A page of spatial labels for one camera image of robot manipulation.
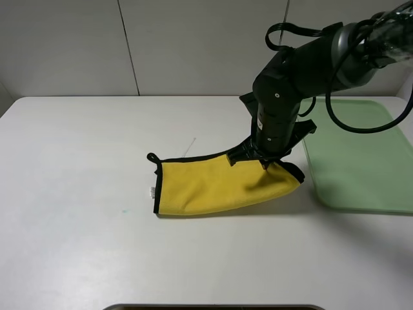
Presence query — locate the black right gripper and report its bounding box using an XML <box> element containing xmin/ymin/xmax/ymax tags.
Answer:
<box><xmin>227</xmin><ymin>92</ymin><xmax>317</xmax><ymax>170</ymax></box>

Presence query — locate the yellow towel with black trim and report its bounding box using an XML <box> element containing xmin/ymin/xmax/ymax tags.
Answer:
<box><xmin>147</xmin><ymin>152</ymin><xmax>305</xmax><ymax>216</ymax></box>

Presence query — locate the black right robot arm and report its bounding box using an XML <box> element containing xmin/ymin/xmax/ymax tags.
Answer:
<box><xmin>227</xmin><ymin>2</ymin><xmax>412</xmax><ymax>167</ymax></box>

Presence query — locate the light green plastic tray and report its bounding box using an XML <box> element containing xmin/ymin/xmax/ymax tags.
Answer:
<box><xmin>303</xmin><ymin>98</ymin><xmax>412</xmax><ymax>214</ymax></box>

